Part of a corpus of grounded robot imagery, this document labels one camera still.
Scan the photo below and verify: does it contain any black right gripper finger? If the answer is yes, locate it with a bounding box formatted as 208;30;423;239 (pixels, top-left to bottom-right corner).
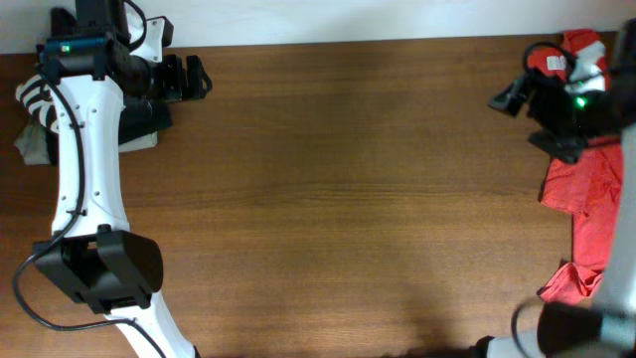
528;130;587;164
488;75;530;117

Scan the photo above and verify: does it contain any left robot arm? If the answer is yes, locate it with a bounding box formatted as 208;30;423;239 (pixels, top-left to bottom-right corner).
28;1;213;357

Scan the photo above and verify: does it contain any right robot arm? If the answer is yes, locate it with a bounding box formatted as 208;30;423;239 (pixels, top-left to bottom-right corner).
467;21;635;357

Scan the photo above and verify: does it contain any red t-shirt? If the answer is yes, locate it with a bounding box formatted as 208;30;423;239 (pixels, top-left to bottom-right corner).
528;29;623;305

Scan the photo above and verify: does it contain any white printed t-shirt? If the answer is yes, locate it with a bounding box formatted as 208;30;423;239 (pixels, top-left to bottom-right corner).
15;75;59;135

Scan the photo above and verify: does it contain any grey folded garment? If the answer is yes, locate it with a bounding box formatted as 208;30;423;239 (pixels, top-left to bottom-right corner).
14;119;158;166

